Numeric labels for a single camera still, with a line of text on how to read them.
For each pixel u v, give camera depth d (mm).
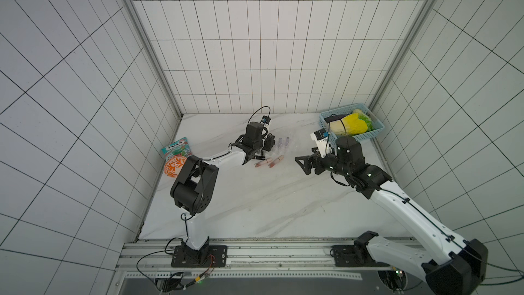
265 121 818
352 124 1051
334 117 1134
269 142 834
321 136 632
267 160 979
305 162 661
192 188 525
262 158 1003
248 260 727
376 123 1069
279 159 983
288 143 1008
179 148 1010
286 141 1006
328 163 630
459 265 366
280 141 1001
